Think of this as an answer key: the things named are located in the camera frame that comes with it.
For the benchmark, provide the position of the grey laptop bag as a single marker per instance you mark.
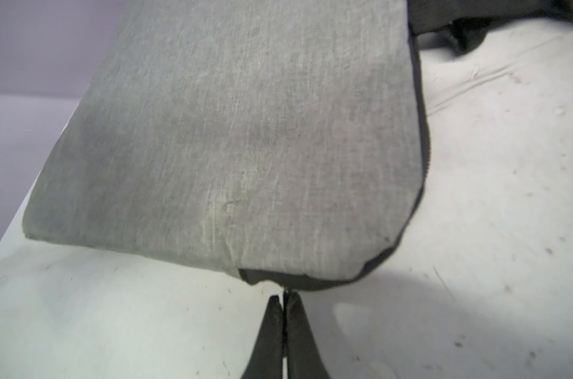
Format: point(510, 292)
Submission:
point(465, 23)
point(271, 140)

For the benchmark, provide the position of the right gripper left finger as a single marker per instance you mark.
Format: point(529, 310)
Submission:
point(266, 361)

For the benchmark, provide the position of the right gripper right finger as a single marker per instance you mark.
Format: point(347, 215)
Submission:
point(303, 360)

